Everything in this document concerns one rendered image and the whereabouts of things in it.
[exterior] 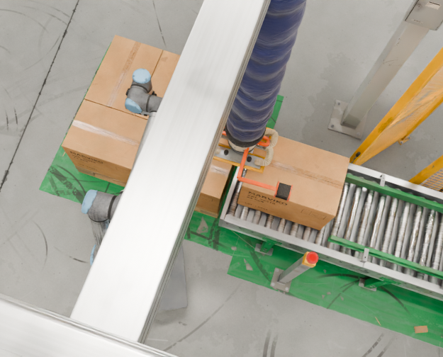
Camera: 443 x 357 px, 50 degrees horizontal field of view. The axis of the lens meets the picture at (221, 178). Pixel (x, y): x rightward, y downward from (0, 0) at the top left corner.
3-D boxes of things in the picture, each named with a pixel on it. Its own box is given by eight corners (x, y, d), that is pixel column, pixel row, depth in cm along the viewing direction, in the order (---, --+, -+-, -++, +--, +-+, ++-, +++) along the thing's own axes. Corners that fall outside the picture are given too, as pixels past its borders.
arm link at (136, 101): (144, 108, 235) (151, 87, 239) (121, 103, 235) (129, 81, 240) (146, 117, 244) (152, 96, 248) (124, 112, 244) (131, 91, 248)
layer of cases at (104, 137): (255, 105, 402) (261, 81, 364) (217, 213, 370) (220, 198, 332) (122, 62, 409) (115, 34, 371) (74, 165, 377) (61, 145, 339)
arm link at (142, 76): (128, 81, 239) (135, 64, 242) (132, 93, 250) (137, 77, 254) (147, 85, 238) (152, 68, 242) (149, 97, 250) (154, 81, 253)
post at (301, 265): (287, 277, 371) (317, 255, 276) (284, 285, 369) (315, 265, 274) (278, 274, 371) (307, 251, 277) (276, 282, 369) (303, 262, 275)
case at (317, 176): (333, 178, 340) (350, 158, 303) (320, 230, 328) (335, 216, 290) (253, 152, 344) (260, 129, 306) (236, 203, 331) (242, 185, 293)
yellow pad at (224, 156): (266, 159, 283) (268, 155, 278) (262, 173, 279) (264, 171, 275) (212, 142, 284) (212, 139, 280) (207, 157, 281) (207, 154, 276)
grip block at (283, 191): (291, 188, 266) (293, 185, 261) (288, 202, 263) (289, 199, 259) (276, 183, 267) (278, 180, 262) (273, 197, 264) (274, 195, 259)
